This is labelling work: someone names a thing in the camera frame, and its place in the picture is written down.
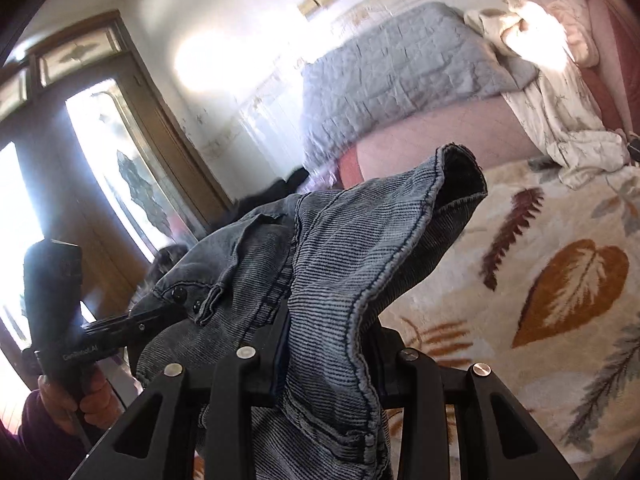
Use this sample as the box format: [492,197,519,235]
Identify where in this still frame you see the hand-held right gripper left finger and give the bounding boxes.
[67,302,292,480]

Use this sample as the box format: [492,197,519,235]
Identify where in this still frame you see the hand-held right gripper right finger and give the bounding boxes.
[375,327,583,480]

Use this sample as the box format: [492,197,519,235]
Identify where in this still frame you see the black cloth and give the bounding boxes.
[220,167,313,233]

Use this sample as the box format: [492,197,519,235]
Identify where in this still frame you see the white floral cloth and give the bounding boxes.
[502,65,631,191]

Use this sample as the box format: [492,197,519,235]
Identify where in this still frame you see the blue denim pants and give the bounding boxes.
[127,142,488,480]

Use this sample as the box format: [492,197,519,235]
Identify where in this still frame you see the leaf-print blanket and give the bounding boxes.
[190,157,640,480]

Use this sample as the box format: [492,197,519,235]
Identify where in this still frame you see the pink mattress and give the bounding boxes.
[340,95,546,191]

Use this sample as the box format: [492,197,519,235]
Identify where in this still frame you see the person's left hand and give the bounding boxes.
[37,367,125,436]

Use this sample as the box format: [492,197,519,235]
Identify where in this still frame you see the wooden glass door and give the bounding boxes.
[0,10,236,411]

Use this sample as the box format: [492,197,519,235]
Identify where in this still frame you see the cream garment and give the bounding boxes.
[464,0,601,68]

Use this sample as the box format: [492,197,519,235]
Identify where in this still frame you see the person's left forearm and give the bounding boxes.
[0,390,91,480]

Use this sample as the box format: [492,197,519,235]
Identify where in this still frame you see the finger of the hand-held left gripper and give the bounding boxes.
[107,305,193,343]

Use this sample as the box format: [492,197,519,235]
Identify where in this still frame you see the grey quilted blanket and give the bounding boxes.
[299,2,541,176]

